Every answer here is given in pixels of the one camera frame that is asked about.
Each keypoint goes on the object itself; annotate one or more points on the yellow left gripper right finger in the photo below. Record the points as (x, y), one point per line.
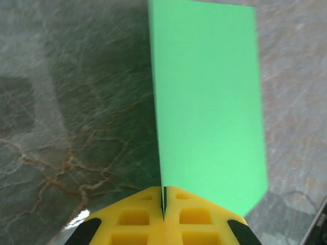
(199, 229)

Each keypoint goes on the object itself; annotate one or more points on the green paper sheet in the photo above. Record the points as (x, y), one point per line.
(204, 102)

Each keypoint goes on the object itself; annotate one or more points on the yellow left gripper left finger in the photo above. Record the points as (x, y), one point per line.
(132, 229)

